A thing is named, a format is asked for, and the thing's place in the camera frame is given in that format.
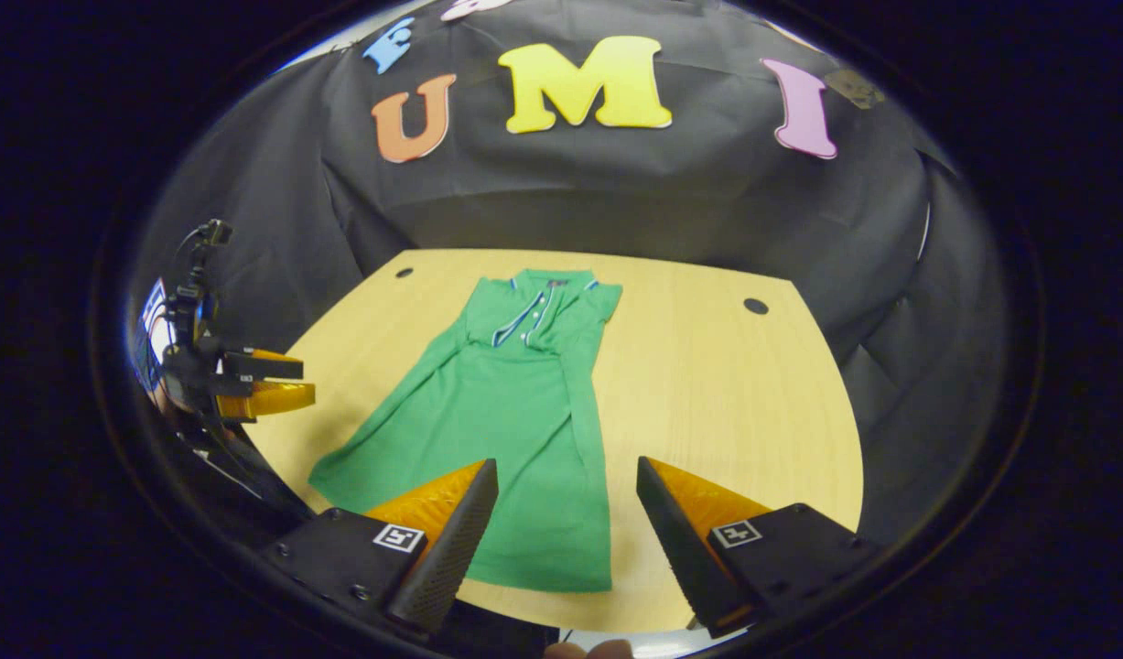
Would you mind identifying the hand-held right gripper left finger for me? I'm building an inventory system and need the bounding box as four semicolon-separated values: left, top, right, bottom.
261;458;500;634

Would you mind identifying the green T-shirt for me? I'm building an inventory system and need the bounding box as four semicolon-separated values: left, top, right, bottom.
308;268;624;593

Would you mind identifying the black backdrop cloth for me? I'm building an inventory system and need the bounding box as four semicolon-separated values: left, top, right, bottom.
126;0;1029;550

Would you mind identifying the white printed sign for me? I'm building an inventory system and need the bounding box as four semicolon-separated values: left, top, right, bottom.
133;277;176;394

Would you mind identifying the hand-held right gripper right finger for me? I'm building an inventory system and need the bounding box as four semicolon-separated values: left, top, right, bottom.
636;456;880;640

